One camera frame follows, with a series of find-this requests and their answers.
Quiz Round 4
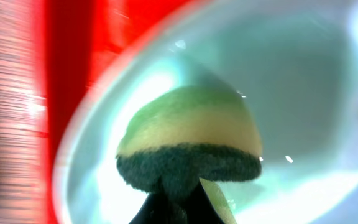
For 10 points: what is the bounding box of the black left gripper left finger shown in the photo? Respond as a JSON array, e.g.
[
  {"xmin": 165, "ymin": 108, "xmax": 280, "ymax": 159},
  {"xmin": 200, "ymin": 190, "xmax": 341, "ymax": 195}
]
[{"xmin": 129, "ymin": 194, "xmax": 167, "ymax": 224}]

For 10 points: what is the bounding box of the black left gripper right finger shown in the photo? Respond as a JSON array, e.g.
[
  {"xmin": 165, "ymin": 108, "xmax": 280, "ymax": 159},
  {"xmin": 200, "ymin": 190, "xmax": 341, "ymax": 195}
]
[{"xmin": 186, "ymin": 182, "xmax": 224, "ymax": 224}]

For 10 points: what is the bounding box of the green yellow sponge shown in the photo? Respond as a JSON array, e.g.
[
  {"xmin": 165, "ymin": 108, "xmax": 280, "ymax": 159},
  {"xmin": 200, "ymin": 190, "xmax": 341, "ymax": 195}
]
[{"xmin": 115, "ymin": 85, "xmax": 264, "ymax": 224}]

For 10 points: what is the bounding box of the light blue plate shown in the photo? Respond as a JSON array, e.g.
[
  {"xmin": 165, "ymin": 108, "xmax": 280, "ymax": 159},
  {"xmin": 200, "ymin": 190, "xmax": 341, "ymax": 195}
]
[{"xmin": 53, "ymin": 0, "xmax": 358, "ymax": 224}]

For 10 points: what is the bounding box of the red plastic tray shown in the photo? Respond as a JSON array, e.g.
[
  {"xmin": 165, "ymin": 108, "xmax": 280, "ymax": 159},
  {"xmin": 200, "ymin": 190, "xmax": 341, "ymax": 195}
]
[{"xmin": 37, "ymin": 0, "xmax": 189, "ymax": 223}]

